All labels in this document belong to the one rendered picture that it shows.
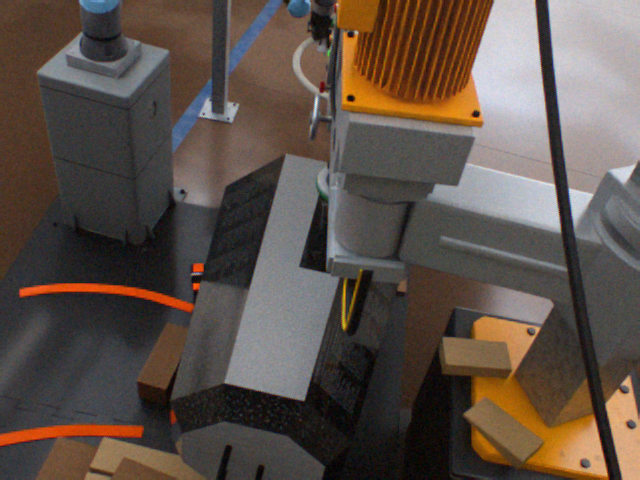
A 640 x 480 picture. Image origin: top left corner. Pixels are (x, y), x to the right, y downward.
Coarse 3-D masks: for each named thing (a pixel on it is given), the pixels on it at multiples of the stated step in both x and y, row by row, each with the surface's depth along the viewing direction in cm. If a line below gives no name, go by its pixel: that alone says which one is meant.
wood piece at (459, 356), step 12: (444, 348) 201; (456, 348) 202; (468, 348) 203; (480, 348) 203; (492, 348) 204; (504, 348) 204; (444, 360) 199; (456, 360) 199; (468, 360) 199; (480, 360) 200; (492, 360) 201; (504, 360) 201; (444, 372) 201; (456, 372) 200; (468, 372) 200; (480, 372) 200; (492, 372) 200; (504, 372) 200
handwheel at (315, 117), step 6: (318, 96) 210; (318, 102) 208; (312, 108) 220; (318, 108) 208; (312, 114) 213; (318, 114) 208; (312, 120) 208; (318, 120) 213; (324, 120) 214; (330, 120) 214; (312, 126) 209; (312, 132) 210; (312, 138) 212
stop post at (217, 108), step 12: (216, 0) 355; (228, 0) 356; (216, 12) 360; (228, 12) 361; (216, 24) 365; (228, 24) 367; (216, 36) 370; (228, 36) 373; (216, 48) 375; (228, 48) 380; (216, 60) 380; (228, 60) 386; (216, 72) 386; (216, 84) 391; (216, 96) 397; (204, 108) 407; (216, 108) 403; (228, 108) 410; (216, 120) 401; (228, 120) 402
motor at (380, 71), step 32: (352, 0) 121; (384, 0) 123; (416, 0) 121; (448, 0) 119; (480, 0) 120; (352, 32) 149; (384, 32) 126; (416, 32) 124; (448, 32) 123; (480, 32) 127; (352, 64) 141; (384, 64) 129; (416, 64) 129; (448, 64) 128; (352, 96) 131; (384, 96) 134; (416, 96) 131; (448, 96) 134
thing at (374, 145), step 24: (360, 120) 130; (384, 120) 131; (408, 120) 132; (360, 144) 134; (384, 144) 133; (408, 144) 133; (432, 144) 133; (456, 144) 133; (360, 168) 138; (384, 168) 138; (408, 168) 137; (432, 168) 137; (456, 168) 137
